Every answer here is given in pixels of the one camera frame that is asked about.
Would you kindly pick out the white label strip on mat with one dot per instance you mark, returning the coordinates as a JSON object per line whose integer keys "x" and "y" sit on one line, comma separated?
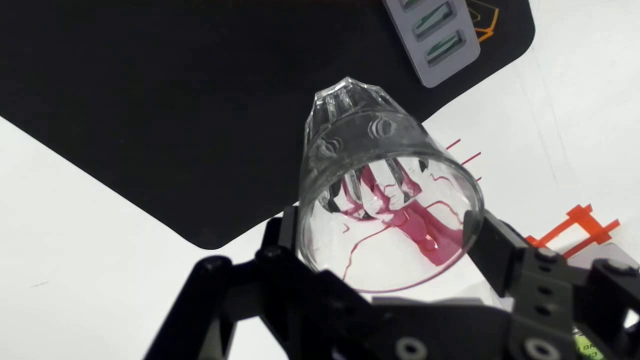
{"x": 432, "y": 41}

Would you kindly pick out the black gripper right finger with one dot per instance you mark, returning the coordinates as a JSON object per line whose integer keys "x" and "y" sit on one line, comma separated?
{"x": 507, "y": 260}

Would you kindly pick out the clear glass cup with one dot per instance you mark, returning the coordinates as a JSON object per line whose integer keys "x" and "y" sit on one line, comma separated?
{"x": 372, "y": 147}

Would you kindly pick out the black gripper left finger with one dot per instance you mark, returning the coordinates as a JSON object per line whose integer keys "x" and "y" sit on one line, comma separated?
{"x": 282, "y": 252}

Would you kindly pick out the orange plastic frame piece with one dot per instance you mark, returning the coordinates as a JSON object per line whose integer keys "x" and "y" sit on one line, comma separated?
{"x": 578, "y": 222}

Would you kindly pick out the black rectangular mat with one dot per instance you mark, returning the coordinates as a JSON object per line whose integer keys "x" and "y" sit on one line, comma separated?
{"x": 166, "y": 101}

